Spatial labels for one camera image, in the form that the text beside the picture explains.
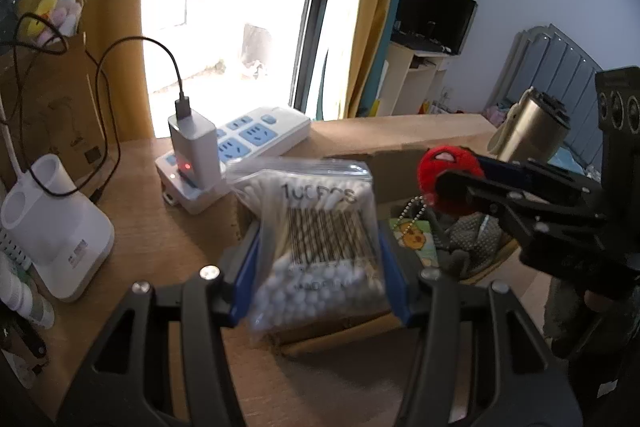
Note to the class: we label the blue bedding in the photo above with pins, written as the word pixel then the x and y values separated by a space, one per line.
pixel 575 158

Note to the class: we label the white pill bottle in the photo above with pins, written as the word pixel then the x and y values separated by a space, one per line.
pixel 12 282
pixel 39 312

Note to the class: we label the white perforated basket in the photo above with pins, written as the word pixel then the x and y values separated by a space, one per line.
pixel 9 247

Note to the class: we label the black device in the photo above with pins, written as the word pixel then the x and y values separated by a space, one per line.
pixel 25 342

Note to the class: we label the cardboard box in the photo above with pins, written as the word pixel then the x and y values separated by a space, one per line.
pixel 400 134

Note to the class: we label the dark sliding door frame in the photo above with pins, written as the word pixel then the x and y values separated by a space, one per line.
pixel 320 7

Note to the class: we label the person's right hand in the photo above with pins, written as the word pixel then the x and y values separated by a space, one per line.
pixel 600 302

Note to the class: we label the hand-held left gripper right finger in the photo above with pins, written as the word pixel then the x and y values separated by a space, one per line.
pixel 395 277

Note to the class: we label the grey socks bundle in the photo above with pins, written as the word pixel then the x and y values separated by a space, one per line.
pixel 465 232

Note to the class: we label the white blue power strip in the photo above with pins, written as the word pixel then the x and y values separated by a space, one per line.
pixel 260 132

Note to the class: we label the white desk lamp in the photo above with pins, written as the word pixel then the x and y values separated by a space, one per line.
pixel 65 237

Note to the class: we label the clear bag of marshmallows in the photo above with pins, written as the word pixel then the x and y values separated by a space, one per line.
pixel 55 7

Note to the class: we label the large cotton swab bag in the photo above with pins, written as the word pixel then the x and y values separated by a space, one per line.
pixel 315 227

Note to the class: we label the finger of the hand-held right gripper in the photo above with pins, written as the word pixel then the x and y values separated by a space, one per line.
pixel 505 169
pixel 480 194

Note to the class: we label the white charger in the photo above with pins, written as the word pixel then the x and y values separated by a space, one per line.
pixel 195 147

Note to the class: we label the white cabinet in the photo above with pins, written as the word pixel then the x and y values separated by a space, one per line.
pixel 400 77

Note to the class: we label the grey bed headboard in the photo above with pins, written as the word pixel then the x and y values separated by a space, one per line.
pixel 560 67

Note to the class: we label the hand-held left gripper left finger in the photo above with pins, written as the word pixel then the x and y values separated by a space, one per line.
pixel 245 277

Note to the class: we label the steel tumbler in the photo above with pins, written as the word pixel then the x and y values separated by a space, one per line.
pixel 525 132

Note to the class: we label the black monitor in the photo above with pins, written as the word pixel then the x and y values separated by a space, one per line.
pixel 435 17

